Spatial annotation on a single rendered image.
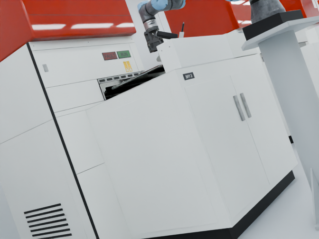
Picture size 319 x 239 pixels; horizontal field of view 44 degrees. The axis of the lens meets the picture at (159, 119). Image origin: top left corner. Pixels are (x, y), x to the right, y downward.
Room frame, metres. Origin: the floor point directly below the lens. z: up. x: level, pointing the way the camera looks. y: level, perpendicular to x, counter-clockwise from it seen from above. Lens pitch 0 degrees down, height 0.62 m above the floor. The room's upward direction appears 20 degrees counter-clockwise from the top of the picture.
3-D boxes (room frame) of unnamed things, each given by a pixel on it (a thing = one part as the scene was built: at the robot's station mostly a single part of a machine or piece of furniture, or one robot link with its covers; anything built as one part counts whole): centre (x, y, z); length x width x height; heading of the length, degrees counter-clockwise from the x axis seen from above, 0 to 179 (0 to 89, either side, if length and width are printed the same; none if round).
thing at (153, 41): (2.17, -0.12, 1.05); 0.09 x 0.08 x 0.12; 98
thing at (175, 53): (2.04, -0.31, 0.89); 0.55 x 0.09 x 0.14; 142
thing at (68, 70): (2.30, 0.24, 1.02); 0.81 x 0.03 x 0.40; 142
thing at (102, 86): (2.43, 0.12, 0.89); 0.44 x 0.02 x 0.10; 142
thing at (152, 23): (2.17, -0.13, 1.13); 0.08 x 0.08 x 0.05
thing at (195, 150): (2.31, -0.19, 0.41); 0.96 x 0.64 x 0.82; 142
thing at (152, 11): (2.10, -0.21, 1.21); 0.11 x 0.11 x 0.08; 36
